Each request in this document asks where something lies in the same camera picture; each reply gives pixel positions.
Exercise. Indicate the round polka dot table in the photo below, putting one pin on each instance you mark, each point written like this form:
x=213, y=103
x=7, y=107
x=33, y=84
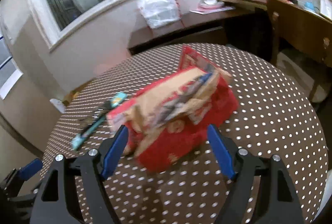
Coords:
x=272, y=122

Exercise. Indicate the red snack box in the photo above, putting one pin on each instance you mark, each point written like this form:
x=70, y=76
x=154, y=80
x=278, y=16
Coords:
x=181, y=141

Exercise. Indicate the white plastic shopping bag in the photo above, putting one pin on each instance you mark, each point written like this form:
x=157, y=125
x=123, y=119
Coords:
x=159, y=10

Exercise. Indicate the brown wooden chair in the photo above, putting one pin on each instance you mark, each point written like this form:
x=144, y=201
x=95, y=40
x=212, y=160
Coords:
x=298, y=32

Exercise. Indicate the pink papers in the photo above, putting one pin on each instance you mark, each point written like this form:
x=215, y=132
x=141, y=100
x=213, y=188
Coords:
x=211, y=7

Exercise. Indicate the blue toothbrush package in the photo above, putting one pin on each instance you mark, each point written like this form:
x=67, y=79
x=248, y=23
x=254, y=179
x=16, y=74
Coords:
x=88, y=130

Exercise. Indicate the dark wooden desk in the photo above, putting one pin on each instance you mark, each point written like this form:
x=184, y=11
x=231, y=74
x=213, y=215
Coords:
x=202, y=21

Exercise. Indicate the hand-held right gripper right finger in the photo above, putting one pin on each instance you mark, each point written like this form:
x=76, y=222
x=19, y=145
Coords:
x=221, y=154

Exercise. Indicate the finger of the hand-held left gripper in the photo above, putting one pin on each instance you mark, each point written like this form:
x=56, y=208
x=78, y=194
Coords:
x=31, y=168

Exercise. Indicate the white picture frame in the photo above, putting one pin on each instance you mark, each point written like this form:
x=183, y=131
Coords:
x=326, y=7

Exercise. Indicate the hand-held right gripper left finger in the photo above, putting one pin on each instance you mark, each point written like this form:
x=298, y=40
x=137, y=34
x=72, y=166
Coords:
x=114, y=154

